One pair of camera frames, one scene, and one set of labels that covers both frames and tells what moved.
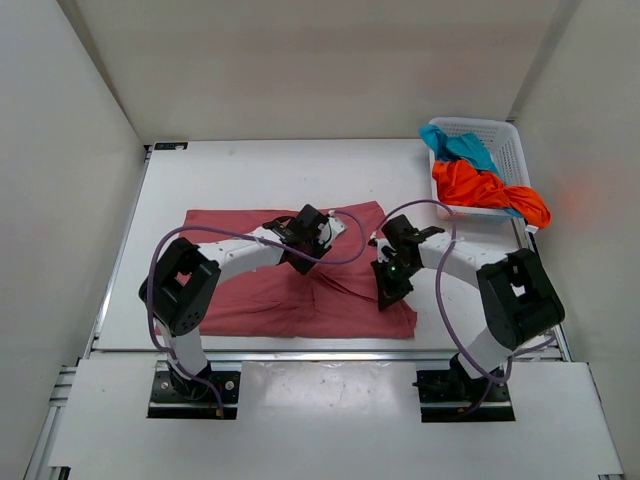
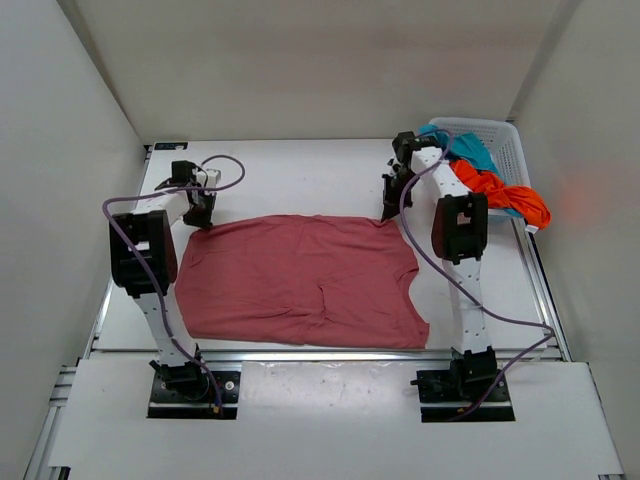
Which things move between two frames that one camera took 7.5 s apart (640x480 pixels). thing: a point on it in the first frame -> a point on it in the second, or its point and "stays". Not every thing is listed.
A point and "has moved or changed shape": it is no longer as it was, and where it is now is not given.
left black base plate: x=168 y=404 stays
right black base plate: x=455 y=395 stays
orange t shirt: x=462 y=184 stays
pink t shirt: x=274 y=301 has moved or changed shape
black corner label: x=170 y=145 stays
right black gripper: x=388 y=292 -> x=393 y=203
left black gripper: x=302 y=266 -> x=205 y=219
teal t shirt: x=466 y=147 stays
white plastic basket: x=503 y=143 stays
